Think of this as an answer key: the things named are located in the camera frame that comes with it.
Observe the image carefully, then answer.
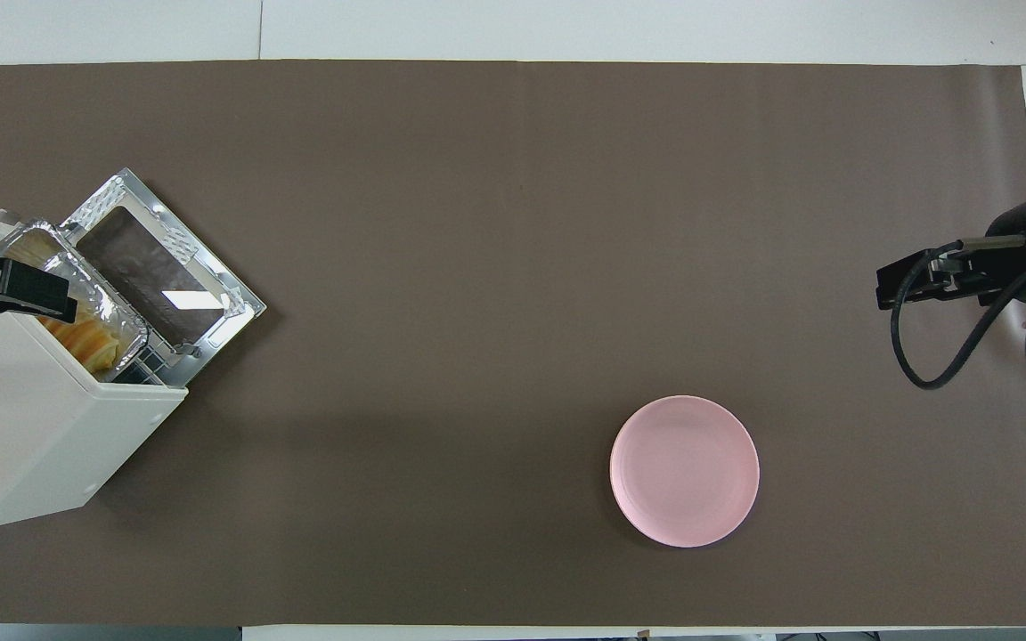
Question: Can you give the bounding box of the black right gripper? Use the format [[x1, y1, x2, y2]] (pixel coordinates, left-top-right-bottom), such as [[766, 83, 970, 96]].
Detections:
[[875, 203, 1026, 312]]

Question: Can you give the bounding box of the silver foil baking tray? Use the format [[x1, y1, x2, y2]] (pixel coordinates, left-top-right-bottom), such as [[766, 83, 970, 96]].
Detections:
[[0, 220, 151, 376]]

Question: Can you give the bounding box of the brown table mat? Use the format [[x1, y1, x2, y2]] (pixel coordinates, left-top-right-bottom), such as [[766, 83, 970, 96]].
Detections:
[[0, 60, 1026, 627]]

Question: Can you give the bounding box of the pink round plate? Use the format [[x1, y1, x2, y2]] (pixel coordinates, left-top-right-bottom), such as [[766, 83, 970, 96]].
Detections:
[[609, 395, 761, 548]]

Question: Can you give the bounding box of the yellow sliced bread loaf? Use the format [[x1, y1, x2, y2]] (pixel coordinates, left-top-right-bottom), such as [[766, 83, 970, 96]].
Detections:
[[7, 239, 124, 371]]

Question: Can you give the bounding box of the metal oven wire rack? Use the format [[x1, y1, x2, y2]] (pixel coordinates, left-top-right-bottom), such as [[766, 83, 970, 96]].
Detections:
[[32, 224, 191, 385]]

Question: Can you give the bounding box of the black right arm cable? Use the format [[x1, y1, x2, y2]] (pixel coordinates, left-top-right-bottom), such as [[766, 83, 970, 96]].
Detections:
[[888, 233, 1026, 391]]

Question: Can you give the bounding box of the cream toaster oven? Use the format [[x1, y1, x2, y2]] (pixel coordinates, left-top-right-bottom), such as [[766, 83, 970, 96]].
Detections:
[[0, 187, 190, 533]]

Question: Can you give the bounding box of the glass oven door silver frame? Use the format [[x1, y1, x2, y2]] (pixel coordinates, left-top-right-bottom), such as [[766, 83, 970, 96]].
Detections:
[[61, 167, 267, 385]]

